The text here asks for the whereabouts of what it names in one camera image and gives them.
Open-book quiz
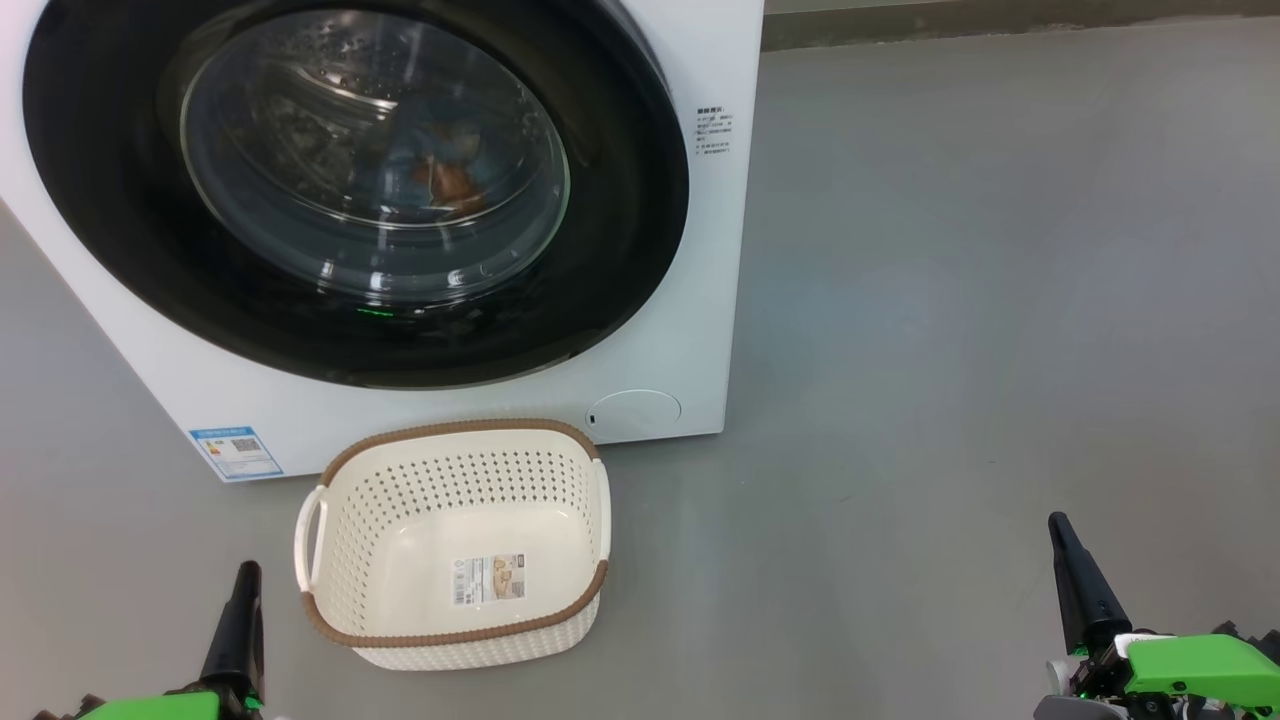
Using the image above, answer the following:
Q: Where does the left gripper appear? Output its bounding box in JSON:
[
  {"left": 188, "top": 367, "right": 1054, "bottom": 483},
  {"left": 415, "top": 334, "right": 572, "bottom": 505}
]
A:
[{"left": 30, "top": 560, "right": 269, "bottom": 720}]

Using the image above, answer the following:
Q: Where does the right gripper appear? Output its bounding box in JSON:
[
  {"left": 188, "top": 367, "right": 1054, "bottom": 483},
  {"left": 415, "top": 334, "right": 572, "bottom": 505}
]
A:
[{"left": 1032, "top": 511, "right": 1280, "bottom": 720}]

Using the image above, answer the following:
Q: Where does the black round glass washer door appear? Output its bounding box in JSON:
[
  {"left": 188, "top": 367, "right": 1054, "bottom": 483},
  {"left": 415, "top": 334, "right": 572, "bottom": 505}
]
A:
[{"left": 22, "top": 0, "right": 691, "bottom": 391}]

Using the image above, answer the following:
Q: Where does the blue cartoon print clothing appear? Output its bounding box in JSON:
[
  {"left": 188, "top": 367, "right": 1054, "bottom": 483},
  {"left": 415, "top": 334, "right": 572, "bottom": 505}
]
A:
[{"left": 385, "top": 125, "right": 501, "bottom": 216}]

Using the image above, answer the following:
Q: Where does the cream perforated basket brown rim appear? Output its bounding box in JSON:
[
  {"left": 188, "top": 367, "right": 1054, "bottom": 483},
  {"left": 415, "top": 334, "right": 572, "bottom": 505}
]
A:
[{"left": 293, "top": 418, "right": 612, "bottom": 672}]

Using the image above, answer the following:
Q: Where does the white basket product label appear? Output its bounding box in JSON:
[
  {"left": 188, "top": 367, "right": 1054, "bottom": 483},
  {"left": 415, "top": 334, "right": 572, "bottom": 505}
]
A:
[{"left": 452, "top": 553, "right": 527, "bottom": 607}]

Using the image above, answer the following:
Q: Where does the white front-load washing machine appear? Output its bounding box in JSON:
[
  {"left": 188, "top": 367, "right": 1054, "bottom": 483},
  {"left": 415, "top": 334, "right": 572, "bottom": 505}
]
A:
[{"left": 0, "top": 0, "right": 766, "bottom": 484}]

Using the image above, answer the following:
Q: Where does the blue energy label sticker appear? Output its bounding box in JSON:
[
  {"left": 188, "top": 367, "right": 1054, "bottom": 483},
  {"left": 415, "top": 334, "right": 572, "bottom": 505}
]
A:
[{"left": 188, "top": 427, "right": 285, "bottom": 482}]

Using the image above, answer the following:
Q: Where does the round white filter cover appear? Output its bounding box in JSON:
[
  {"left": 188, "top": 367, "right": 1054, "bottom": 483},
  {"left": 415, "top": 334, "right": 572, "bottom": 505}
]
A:
[{"left": 586, "top": 389, "right": 682, "bottom": 436}]

